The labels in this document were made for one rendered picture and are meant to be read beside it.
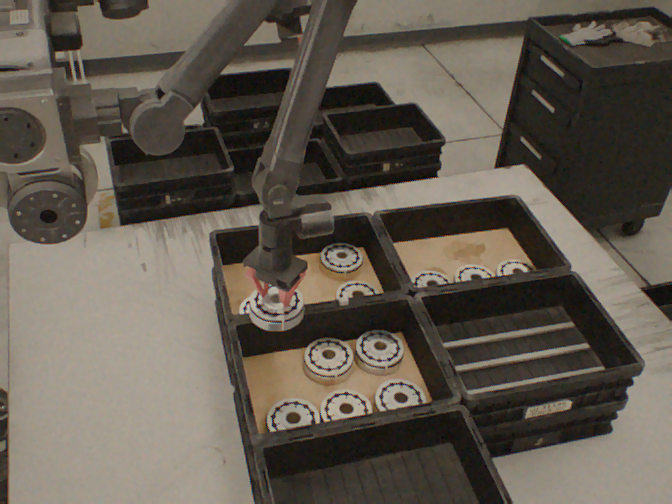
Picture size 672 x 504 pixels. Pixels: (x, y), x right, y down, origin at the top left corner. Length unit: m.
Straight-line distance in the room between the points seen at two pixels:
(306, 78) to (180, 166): 1.63
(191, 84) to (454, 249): 0.97
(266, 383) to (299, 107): 0.61
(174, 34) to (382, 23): 1.28
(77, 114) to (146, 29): 3.34
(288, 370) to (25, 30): 0.81
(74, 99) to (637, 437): 1.33
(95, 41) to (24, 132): 3.34
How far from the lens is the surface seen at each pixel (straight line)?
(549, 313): 1.79
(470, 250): 1.90
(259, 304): 1.39
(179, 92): 1.13
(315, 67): 1.18
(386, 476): 1.43
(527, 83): 3.14
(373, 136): 2.96
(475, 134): 4.05
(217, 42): 1.14
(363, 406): 1.47
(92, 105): 1.13
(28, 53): 1.19
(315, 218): 1.27
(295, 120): 1.19
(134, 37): 4.47
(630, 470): 1.73
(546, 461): 1.68
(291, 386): 1.54
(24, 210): 1.50
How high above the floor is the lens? 2.02
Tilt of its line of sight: 40 degrees down
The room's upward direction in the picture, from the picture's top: 4 degrees clockwise
